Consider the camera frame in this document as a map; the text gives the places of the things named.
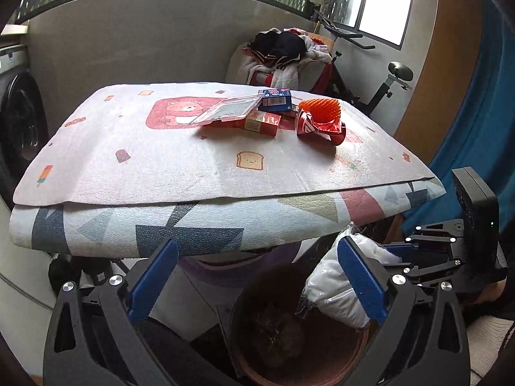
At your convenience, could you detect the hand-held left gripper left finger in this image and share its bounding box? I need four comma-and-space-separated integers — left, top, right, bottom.
44, 238, 180, 386

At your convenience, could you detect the clear plastic tray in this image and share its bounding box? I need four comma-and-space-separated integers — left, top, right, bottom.
192, 93, 263, 127

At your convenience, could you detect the geometric patterned table cover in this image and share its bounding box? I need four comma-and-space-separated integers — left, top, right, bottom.
9, 177, 446, 258

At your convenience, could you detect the red carton box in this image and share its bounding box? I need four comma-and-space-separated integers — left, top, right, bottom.
237, 109, 281, 137

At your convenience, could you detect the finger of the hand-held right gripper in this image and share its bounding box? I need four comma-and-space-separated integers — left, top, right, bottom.
386, 258, 471, 290
380, 218, 465, 264

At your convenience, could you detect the white fleece cloth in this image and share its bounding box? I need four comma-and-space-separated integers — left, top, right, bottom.
241, 54, 302, 89

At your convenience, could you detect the brown plastic bin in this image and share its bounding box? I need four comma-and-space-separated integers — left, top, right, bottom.
227, 263, 377, 386

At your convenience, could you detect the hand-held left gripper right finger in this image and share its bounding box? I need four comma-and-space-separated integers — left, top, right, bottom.
337, 235, 471, 386

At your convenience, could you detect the black clothing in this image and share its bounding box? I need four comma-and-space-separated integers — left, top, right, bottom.
246, 30, 308, 65

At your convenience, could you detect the beige chair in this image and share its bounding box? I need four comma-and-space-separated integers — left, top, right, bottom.
225, 42, 334, 93

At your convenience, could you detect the person's right forearm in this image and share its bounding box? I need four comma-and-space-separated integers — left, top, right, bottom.
463, 281, 515, 376

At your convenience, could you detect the black exercise bike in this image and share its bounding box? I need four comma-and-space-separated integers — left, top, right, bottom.
310, 0, 413, 115

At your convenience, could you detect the grey front-load washing machine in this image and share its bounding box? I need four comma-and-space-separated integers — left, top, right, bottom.
0, 44, 50, 210

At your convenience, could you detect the white printed table mat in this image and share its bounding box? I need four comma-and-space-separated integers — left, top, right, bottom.
13, 82, 437, 207

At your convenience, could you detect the orange spiky ball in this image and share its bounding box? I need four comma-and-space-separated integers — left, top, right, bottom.
298, 97, 343, 126

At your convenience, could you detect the blue curtain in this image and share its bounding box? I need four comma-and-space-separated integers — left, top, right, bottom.
402, 0, 515, 246

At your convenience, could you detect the wooden wall panel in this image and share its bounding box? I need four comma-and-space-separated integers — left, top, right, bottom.
392, 0, 483, 161

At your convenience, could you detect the crushed red can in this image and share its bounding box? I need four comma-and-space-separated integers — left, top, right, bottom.
295, 109, 347, 145

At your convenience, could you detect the white plastic bag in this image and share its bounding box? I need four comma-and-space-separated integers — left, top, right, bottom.
295, 225, 403, 328

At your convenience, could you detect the blue carton box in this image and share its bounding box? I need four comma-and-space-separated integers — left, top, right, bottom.
257, 87, 293, 112

